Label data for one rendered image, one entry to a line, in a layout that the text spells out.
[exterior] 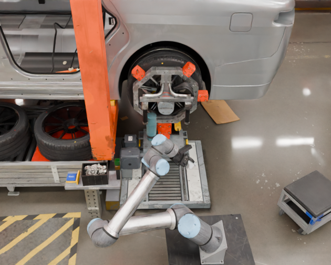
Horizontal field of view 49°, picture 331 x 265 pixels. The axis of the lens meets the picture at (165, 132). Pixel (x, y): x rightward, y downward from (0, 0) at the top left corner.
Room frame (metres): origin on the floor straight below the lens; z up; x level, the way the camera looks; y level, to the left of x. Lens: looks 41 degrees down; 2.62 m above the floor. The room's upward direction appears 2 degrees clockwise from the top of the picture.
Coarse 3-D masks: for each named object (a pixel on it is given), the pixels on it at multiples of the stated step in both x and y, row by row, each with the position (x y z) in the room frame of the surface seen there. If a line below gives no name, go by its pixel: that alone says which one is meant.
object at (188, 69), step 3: (189, 63) 2.56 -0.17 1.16; (186, 66) 2.54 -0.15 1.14; (189, 66) 2.52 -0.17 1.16; (192, 66) 2.54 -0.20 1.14; (183, 69) 2.54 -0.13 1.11; (186, 69) 2.51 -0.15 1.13; (189, 69) 2.52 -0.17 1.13; (192, 69) 2.52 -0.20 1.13; (183, 72) 2.51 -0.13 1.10; (186, 72) 2.51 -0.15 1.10; (189, 72) 2.52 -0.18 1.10; (192, 72) 2.52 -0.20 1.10; (186, 75) 2.51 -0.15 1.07; (189, 75) 2.51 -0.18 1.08
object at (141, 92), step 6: (150, 78) 2.61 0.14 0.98; (174, 78) 2.62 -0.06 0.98; (138, 90) 2.67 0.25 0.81; (156, 90) 2.61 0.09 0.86; (186, 90) 2.81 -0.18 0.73; (138, 96) 2.59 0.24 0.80; (150, 102) 2.72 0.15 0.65; (156, 102) 2.61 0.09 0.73; (174, 102) 2.62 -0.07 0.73; (180, 102) 2.71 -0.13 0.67; (150, 108) 2.61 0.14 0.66; (156, 108) 2.66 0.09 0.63; (174, 108) 2.66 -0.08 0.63; (180, 108) 2.62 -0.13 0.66; (156, 114) 2.59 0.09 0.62; (162, 114) 2.59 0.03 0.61
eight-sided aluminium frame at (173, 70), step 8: (152, 72) 2.50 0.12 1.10; (160, 72) 2.50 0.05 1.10; (168, 72) 2.52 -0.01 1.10; (176, 72) 2.51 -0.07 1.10; (136, 80) 2.55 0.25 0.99; (144, 80) 2.50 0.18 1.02; (192, 80) 2.53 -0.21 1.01; (136, 88) 2.49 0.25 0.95; (136, 96) 2.50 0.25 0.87; (136, 104) 2.51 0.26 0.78; (192, 104) 2.52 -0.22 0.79; (184, 112) 2.53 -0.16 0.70; (160, 120) 2.50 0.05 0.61; (168, 120) 2.51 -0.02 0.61; (176, 120) 2.51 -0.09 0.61
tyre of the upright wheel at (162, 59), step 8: (152, 48) 2.78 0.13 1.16; (160, 48) 2.76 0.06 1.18; (168, 48) 2.76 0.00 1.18; (176, 48) 2.78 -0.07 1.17; (144, 56) 2.70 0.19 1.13; (152, 56) 2.65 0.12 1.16; (160, 56) 2.63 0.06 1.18; (168, 56) 2.62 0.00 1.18; (176, 56) 2.65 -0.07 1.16; (184, 56) 2.70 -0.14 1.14; (136, 64) 2.68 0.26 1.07; (144, 64) 2.59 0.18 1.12; (152, 64) 2.58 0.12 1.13; (160, 64) 2.59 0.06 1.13; (168, 64) 2.59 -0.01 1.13; (176, 64) 2.59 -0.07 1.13; (184, 64) 2.60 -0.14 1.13; (128, 72) 2.77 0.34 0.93; (200, 72) 2.76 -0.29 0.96; (128, 80) 2.60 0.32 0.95; (200, 80) 2.61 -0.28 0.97; (128, 88) 2.57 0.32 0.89; (200, 88) 2.61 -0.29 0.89; (128, 96) 2.58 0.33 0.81
